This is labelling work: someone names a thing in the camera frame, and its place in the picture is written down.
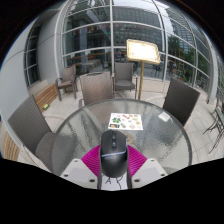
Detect small white card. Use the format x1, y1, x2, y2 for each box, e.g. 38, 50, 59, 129
157, 112, 172, 123

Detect black computer mouse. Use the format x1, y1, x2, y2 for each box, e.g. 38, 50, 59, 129
99, 129, 129, 179

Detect dark metal folding furniture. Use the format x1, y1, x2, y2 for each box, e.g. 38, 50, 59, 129
203, 96, 224, 154

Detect grey wicker chair wooden armrests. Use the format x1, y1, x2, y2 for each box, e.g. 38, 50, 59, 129
54, 64, 78, 102

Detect brass round table hole ring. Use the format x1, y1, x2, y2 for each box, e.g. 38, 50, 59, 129
124, 133, 135, 145

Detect colourful printed menu sheet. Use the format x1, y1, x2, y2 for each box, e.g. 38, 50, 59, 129
108, 112, 144, 131

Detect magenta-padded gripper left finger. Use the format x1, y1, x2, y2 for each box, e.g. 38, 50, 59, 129
59, 144, 103, 190

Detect gold framed menu stand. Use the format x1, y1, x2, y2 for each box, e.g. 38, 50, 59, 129
125, 38, 162, 101

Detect white mouse pad black print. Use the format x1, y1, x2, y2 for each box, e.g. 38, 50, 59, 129
99, 173, 133, 191

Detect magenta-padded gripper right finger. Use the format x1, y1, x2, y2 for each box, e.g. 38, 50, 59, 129
126, 144, 168, 189

